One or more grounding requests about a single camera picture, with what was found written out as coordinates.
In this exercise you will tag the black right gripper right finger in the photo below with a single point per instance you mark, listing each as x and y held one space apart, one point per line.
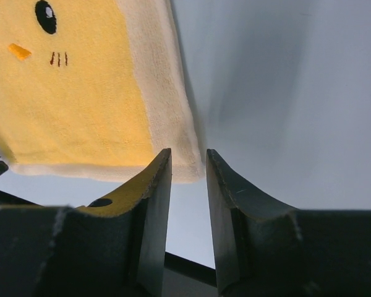
264 247

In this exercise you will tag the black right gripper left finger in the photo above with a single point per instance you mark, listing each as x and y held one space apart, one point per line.
113 247

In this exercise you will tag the pale yellow chick towel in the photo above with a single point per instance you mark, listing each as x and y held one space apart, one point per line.
93 89

